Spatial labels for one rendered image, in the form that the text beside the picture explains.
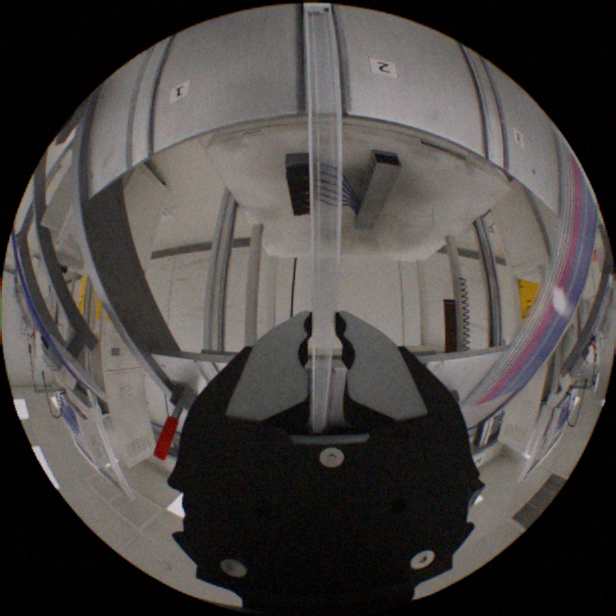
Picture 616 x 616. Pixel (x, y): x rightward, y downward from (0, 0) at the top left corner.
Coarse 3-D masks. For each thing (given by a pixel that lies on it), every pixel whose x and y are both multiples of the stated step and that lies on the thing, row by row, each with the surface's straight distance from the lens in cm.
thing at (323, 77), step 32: (320, 32) 13; (320, 64) 11; (320, 96) 10; (320, 128) 10; (320, 160) 9; (320, 192) 10; (320, 224) 10; (320, 256) 10; (320, 288) 11; (320, 320) 13; (320, 352) 15; (320, 384) 18; (320, 416) 25
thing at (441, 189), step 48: (240, 144) 43; (288, 144) 42; (384, 144) 43; (432, 144) 48; (240, 192) 54; (288, 192) 53; (432, 192) 56; (480, 192) 60; (288, 240) 77; (384, 240) 78; (432, 240) 82
